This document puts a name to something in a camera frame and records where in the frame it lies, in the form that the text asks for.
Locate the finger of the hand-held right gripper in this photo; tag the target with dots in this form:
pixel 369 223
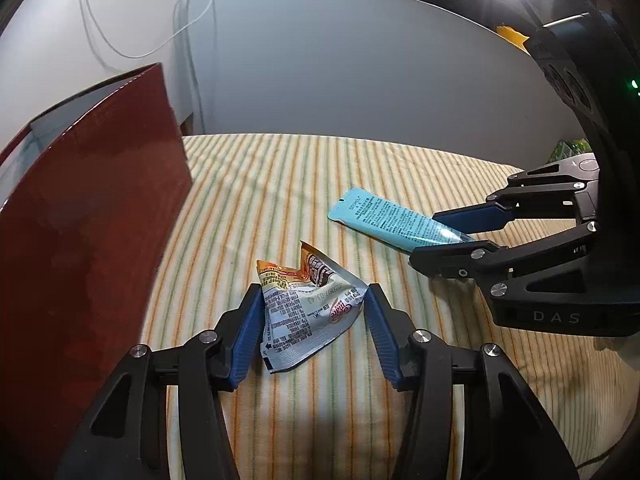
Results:
pixel 450 260
pixel 475 217

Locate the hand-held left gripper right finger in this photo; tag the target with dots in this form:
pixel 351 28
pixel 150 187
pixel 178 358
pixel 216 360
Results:
pixel 382 341

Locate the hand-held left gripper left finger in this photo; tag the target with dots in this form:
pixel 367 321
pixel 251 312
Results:
pixel 245 341

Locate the silver snack packet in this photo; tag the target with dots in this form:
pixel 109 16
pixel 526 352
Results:
pixel 300 320

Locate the light blue tube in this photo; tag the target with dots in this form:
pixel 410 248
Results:
pixel 385 217

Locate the red box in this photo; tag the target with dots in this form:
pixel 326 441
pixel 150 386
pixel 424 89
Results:
pixel 85 240

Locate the green packet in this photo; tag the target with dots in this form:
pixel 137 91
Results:
pixel 570 151

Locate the striped blanket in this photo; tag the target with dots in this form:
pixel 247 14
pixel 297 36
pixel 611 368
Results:
pixel 250 200

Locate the yellow object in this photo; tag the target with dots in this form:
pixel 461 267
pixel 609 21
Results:
pixel 512 37

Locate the white headboard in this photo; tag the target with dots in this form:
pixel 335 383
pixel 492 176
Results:
pixel 350 70

